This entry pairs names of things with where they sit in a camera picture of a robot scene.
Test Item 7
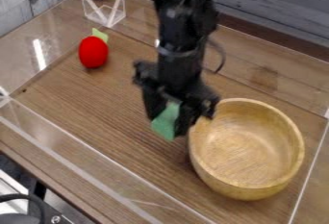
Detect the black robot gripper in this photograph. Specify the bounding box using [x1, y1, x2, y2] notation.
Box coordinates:
[132, 46, 223, 137]

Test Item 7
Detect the green rectangular block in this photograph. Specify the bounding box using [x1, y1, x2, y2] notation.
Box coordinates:
[150, 102, 181, 141]

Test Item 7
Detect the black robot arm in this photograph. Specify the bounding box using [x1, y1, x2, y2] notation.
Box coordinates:
[133, 0, 220, 140]

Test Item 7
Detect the light wooden bowl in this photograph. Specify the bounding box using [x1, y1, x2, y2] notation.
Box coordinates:
[189, 98, 307, 201]

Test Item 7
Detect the small green wedge block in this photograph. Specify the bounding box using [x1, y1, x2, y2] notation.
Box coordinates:
[91, 28, 109, 44]

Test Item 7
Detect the red ball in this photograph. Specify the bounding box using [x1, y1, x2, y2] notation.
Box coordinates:
[79, 37, 110, 68]

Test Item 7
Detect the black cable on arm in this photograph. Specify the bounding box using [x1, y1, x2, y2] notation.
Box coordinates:
[205, 38, 228, 75]

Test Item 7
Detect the clear acrylic corner bracket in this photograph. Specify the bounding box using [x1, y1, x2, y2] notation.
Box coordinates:
[82, 0, 126, 28]

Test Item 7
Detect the clear acrylic tray wall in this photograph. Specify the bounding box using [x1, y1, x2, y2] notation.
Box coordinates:
[0, 92, 215, 224]

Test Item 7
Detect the black device with cable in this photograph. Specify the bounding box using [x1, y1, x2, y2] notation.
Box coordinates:
[0, 193, 95, 224]

